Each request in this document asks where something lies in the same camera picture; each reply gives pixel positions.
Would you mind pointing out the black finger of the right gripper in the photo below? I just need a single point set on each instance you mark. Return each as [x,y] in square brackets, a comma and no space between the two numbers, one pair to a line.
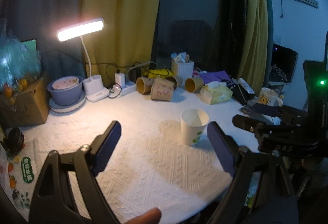
[250,124]

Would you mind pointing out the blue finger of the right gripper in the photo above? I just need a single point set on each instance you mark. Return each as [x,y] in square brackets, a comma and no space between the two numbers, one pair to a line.
[266,110]

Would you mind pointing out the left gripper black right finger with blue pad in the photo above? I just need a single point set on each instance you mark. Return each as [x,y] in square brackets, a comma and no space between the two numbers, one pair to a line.
[260,191]

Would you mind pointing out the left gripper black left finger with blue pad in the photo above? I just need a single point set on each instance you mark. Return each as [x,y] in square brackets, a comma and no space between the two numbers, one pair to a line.
[53,200]

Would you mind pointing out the white paper cup green dots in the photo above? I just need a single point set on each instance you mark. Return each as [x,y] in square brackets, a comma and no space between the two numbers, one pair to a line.
[193,124]

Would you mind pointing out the brown paper cup rightmost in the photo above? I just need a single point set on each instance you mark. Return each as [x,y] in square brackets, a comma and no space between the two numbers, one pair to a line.
[193,84]

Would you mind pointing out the brown paper cup behind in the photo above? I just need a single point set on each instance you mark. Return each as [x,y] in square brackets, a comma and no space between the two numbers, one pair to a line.
[177,80]

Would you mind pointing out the brown paper cup pink pattern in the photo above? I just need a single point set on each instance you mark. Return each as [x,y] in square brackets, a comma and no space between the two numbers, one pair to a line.
[162,89]

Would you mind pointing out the brown paper cup leftmost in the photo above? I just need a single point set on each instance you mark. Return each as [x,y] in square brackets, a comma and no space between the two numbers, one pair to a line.
[144,85]

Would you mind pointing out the fingertip at bottom edge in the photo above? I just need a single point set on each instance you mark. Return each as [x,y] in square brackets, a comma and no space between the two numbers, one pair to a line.
[152,216]

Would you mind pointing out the white mug yellow bear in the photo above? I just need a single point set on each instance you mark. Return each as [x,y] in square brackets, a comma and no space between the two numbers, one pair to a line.
[267,97]

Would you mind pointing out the snack bag green label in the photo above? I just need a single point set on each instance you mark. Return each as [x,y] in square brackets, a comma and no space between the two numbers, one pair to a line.
[18,177]

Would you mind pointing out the yellow curtain right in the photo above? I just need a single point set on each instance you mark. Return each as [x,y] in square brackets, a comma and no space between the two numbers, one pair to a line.
[254,56]

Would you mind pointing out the yellow curtain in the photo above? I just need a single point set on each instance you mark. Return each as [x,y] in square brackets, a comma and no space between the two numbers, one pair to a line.
[254,56]
[127,35]

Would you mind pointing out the laptop computer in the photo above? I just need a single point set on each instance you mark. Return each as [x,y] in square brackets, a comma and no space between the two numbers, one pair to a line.
[283,64]

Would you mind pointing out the yellow tissue pack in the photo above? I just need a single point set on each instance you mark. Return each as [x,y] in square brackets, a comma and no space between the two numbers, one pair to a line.
[215,92]

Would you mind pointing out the purple cloth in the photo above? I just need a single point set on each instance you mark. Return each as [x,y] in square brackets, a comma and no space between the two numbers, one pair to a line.
[220,76]

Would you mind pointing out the black round object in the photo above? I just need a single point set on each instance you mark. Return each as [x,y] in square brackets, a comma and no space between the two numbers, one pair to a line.
[15,141]

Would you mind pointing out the white woven basket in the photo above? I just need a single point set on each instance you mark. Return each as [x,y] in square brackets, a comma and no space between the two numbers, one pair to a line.
[184,70]

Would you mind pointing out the pale round plate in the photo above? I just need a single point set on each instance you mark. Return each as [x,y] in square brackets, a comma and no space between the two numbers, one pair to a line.
[66,109]

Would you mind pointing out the white textured table cloth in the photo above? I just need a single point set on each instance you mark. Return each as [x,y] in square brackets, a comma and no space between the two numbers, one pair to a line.
[150,167]

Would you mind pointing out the cardboard box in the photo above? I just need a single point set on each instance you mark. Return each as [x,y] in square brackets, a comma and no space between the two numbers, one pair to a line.
[27,108]

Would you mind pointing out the yellow plastic bag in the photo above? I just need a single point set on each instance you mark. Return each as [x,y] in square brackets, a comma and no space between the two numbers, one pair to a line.
[163,73]

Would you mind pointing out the purple bowl with lid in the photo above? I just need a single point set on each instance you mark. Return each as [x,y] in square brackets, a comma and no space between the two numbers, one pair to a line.
[66,91]

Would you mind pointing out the white desk lamp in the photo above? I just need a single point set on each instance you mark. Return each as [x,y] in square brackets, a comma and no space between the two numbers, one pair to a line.
[93,85]

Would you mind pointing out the white power strip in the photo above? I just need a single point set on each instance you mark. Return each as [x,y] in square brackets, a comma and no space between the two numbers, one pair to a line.
[118,91]

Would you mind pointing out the white charger plug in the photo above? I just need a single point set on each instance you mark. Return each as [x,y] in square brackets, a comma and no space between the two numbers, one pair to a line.
[120,79]

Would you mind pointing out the clear plastic bag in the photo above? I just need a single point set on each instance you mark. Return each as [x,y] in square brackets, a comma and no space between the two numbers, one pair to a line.
[18,62]

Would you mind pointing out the yellow curtain left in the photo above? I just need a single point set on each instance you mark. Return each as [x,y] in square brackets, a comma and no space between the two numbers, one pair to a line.
[127,35]

